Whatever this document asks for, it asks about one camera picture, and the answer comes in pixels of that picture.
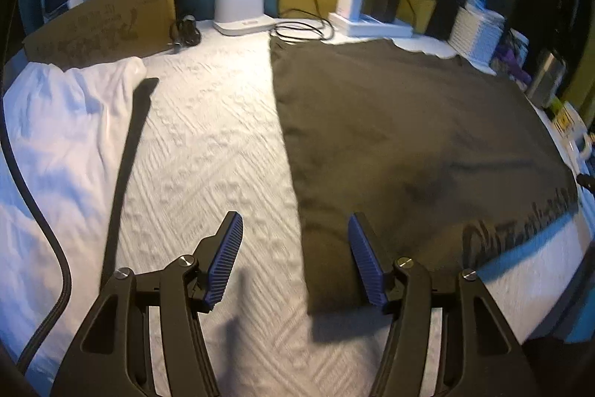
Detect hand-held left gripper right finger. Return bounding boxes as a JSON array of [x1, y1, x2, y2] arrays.
[[348, 212, 547, 397]]

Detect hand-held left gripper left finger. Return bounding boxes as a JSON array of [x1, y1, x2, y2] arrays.
[[49, 211, 245, 397]]

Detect brown printed t-shirt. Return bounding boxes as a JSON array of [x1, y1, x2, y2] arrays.
[[270, 39, 582, 315]]

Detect white printed mug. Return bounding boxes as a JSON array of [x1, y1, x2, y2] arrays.
[[553, 104, 595, 167]]

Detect stainless steel tumbler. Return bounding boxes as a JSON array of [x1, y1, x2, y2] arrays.
[[527, 50, 565, 107]]

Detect white perforated basket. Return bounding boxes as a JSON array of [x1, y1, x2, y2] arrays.
[[448, 0, 505, 67]]

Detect white cloth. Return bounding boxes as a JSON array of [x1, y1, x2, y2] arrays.
[[2, 57, 147, 333]]

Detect white power strip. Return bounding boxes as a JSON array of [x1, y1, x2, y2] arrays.
[[329, 11, 414, 39]]

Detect black charger plug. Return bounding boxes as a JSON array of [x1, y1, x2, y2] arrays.
[[374, 0, 398, 23]]

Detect white charger plug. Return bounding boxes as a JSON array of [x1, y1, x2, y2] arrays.
[[337, 0, 364, 20]]

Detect cardboard box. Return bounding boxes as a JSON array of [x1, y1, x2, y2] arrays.
[[23, 0, 183, 67]]

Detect thick black braided cable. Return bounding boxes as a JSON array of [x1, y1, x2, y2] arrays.
[[0, 99, 73, 363]]

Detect black coiled cable bundle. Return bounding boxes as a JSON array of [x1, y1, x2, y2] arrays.
[[170, 16, 202, 54]]

